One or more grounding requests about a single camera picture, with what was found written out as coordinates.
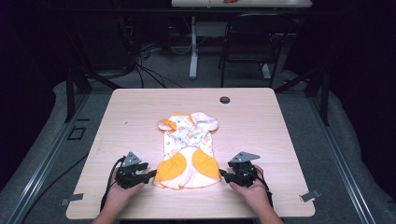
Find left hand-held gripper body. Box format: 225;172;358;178
115;151;149;190

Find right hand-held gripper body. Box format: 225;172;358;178
228;150;262;189

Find orange and white baby romper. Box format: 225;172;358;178
152;111;222;191

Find person's left hand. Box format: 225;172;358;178
105;167;146;217

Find person's right hand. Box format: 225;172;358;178
229;164;273;217

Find short white table foot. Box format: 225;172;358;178
261;63;273;80

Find white table leg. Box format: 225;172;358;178
189;16;200;80

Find black chair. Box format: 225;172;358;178
218;12;295;89

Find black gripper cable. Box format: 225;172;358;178
99;156;126;213
254;165;275;209

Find grey metal table bracket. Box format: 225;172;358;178
299;189;322;203
60;192;85;206

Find thin black floor cable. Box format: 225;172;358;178
20;151;91;224

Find aluminium floor rail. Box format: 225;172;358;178
307;96;377;224
5;92;92;224

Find black metal frame post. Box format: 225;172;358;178
64;66;77;123

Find bundle of black floor cables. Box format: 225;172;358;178
116;15;185;90

